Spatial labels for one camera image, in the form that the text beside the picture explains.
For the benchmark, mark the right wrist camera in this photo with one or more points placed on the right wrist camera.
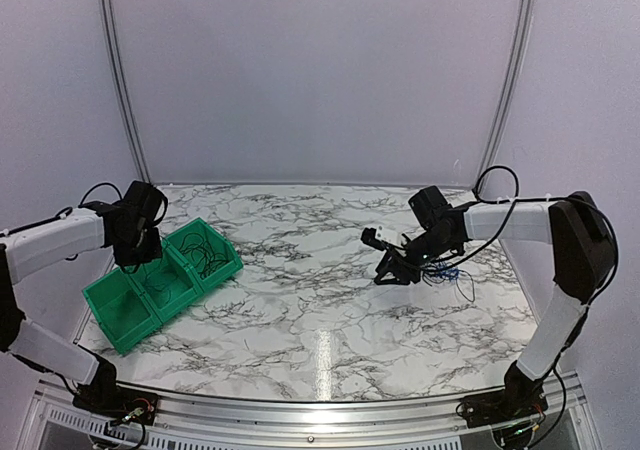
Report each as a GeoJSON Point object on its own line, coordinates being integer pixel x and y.
{"type": "Point", "coordinates": [381, 238]}

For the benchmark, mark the right aluminium frame post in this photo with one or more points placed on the right aluminium frame post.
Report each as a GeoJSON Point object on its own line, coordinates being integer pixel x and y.
{"type": "Point", "coordinates": [514, 67]}

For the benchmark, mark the back aluminium frame rail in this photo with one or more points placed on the back aluminium frame rail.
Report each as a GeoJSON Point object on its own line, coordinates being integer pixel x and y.
{"type": "Point", "coordinates": [313, 183]}

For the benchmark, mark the green three-compartment plastic bin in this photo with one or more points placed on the green three-compartment plastic bin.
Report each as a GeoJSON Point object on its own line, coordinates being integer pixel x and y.
{"type": "Point", "coordinates": [130, 305]}

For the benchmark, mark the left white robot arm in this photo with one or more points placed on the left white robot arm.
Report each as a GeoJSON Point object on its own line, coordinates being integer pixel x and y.
{"type": "Point", "coordinates": [128, 227]}

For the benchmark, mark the aluminium frame post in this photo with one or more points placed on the aluminium frame post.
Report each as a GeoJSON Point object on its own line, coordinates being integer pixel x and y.
{"type": "Point", "coordinates": [121, 87]}
{"type": "Point", "coordinates": [514, 67]}

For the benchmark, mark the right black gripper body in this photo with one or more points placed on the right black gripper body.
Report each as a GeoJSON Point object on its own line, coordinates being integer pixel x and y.
{"type": "Point", "coordinates": [414, 271]}

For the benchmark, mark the front aluminium rail base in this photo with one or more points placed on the front aluminium rail base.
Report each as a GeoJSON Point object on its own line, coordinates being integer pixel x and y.
{"type": "Point", "coordinates": [191, 421]}

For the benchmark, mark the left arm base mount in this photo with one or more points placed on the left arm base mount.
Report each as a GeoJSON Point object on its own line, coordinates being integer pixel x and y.
{"type": "Point", "coordinates": [141, 405]}

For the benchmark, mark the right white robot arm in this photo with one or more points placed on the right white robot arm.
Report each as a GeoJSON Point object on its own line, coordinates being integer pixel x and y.
{"type": "Point", "coordinates": [585, 257]}

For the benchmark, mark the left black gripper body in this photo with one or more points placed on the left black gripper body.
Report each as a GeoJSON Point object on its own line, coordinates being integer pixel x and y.
{"type": "Point", "coordinates": [140, 250]}

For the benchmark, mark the left aluminium frame post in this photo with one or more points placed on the left aluminium frame post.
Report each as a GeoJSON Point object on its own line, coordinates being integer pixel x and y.
{"type": "Point", "coordinates": [121, 87]}

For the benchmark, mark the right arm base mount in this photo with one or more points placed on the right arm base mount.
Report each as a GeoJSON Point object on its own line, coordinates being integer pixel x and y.
{"type": "Point", "coordinates": [491, 408]}

